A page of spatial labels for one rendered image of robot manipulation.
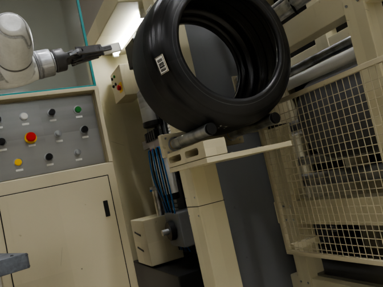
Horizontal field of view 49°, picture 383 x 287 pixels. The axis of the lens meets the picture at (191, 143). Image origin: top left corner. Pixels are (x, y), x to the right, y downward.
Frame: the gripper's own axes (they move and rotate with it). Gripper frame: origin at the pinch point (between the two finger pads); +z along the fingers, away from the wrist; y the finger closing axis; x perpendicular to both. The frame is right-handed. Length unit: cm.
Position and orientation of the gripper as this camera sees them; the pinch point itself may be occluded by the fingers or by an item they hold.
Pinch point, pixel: (110, 48)
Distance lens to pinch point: 152.9
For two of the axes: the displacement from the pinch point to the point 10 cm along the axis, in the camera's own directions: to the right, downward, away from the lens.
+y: -4.1, 1.6, 9.0
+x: 3.5, 9.4, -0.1
